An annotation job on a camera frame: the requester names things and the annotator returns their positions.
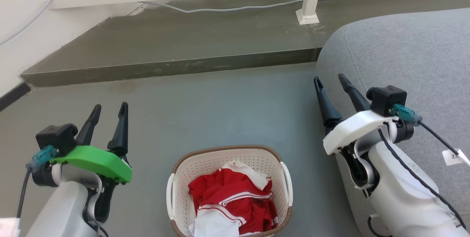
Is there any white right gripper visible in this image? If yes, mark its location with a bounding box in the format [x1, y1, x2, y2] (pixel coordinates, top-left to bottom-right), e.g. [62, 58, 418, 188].
[314, 74, 399, 156]

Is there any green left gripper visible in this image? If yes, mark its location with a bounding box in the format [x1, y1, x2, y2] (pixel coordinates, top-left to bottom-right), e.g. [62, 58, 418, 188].
[50, 102, 133, 184]

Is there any cream plastic laundry basket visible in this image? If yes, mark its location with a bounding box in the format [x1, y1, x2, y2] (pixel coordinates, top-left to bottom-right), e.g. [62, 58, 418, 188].
[166, 145, 293, 237]

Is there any grey fabric sofa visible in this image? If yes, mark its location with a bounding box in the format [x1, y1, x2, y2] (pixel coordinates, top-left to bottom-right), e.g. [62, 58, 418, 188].
[316, 8, 470, 237]

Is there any black baseboard strip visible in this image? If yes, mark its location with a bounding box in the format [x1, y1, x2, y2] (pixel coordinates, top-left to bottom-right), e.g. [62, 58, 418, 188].
[0, 82, 32, 112]

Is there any red and white garment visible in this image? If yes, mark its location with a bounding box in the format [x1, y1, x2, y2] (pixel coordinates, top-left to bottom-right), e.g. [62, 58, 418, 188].
[188, 161, 278, 237]

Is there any teal right camera connector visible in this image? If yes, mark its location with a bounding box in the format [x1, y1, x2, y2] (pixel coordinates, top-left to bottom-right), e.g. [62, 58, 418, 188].
[391, 104, 423, 127]

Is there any teal camera connector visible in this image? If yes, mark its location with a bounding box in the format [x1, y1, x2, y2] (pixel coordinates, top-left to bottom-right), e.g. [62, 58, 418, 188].
[391, 104, 423, 127]
[26, 145, 59, 171]

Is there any teal left camera connector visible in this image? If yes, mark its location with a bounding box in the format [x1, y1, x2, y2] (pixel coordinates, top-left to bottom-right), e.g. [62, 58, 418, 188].
[26, 145, 59, 171]

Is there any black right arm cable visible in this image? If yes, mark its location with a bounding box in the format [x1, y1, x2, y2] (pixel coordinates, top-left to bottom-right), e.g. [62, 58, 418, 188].
[378, 120, 469, 228]

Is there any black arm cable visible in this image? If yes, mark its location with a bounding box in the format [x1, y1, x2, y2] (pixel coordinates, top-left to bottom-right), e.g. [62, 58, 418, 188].
[17, 169, 32, 218]
[378, 120, 469, 228]

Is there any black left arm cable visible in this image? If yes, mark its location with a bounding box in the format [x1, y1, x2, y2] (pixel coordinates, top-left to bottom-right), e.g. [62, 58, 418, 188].
[17, 169, 32, 218]

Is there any white paper cable tag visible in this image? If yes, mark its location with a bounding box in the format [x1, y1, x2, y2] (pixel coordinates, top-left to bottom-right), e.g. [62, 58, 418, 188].
[442, 149, 470, 167]

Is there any thin pale grey cable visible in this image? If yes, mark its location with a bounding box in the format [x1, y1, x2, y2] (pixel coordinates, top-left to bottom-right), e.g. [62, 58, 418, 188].
[0, 0, 59, 47]

